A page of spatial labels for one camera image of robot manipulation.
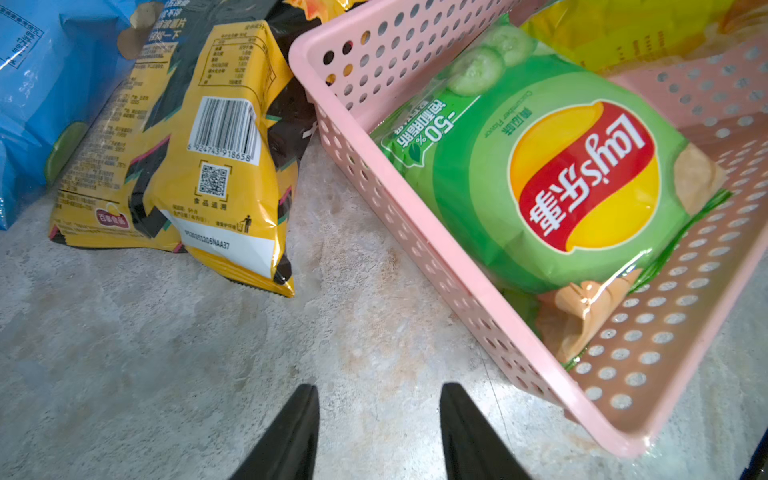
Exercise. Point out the blue potato chips bag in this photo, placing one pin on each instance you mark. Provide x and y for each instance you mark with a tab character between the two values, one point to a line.
60	63

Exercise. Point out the black yellow potato chips bag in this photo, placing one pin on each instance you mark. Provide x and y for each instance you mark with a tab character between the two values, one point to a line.
198	150

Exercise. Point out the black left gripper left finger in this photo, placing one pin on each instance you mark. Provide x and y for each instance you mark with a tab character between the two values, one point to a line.
287	449

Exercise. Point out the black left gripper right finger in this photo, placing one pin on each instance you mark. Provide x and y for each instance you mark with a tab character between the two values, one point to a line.
472	449

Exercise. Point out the green potato chips bag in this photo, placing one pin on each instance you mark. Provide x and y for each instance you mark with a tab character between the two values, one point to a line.
567	190

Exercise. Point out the pink perforated plastic basket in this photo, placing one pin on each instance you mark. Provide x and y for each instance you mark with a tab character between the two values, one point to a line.
359	67

